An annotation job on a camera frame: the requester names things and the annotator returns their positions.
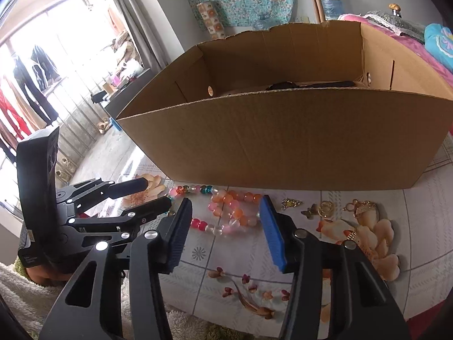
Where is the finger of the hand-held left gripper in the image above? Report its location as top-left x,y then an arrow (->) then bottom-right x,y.
56,177 -> 151,215
65,196 -> 174,254

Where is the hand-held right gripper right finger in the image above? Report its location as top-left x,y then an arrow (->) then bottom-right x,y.
259,194 -> 412,340

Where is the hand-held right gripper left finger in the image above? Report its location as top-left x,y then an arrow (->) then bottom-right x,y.
38,197 -> 194,340

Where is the pink orange bead bracelet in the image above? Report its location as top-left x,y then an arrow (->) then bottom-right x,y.
209,193 -> 248,222

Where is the multicolour bead bracelet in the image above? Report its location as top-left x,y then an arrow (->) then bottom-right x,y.
166,184 -> 265,237

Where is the gold openwork pendant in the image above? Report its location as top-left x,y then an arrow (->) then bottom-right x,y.
343,199 -> 379,221

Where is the brown cardboard box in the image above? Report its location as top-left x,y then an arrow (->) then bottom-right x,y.
116,20 -> 453,190

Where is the person's left forearm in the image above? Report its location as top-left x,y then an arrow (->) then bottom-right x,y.
0,262 -> 76,340

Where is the metal balcony railing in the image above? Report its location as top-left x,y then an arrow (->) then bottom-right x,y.
46,103 -> 117,185

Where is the red hanging garment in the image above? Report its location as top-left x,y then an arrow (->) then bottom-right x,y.
0,78 -> 22,143

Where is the dark grey cabinet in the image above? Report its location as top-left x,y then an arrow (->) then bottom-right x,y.
102,67 -> 157,121

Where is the dark hanging jacket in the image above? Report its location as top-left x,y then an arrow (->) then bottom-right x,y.
14,44 -> 60,125

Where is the black smartwatch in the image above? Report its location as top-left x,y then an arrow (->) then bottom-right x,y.
265,81 -> 356,91

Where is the grey curtain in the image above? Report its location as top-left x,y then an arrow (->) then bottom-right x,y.
102,0 -> 170,73

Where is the tall patterned roll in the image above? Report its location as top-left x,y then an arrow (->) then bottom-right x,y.
196,0 -> 227,41

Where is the pink floral blanket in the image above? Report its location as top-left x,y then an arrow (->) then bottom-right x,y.
338,14 -> 453,89

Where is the grey lace pillow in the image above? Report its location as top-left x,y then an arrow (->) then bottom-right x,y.
364,10 -> 427,43

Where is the blue water dispenser bottle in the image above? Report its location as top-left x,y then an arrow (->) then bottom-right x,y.
320,0 -> 345,21

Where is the turquoise cartoon blanket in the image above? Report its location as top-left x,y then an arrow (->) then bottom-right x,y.
424,23 -> 453,75

